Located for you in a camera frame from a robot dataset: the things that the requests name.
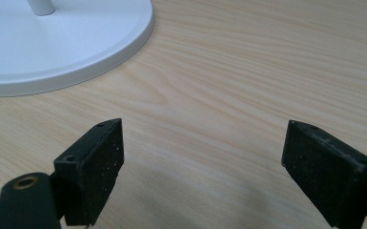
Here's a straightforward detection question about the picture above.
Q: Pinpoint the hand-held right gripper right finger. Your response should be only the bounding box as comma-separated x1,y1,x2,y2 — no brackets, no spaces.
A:
281,119,367,229

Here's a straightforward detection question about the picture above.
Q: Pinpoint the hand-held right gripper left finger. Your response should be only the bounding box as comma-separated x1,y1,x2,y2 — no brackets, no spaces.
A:
53,117,125,228

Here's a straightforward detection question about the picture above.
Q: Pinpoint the white round lamp base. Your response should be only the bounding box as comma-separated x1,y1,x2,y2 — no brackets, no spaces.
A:
0,0,155,98

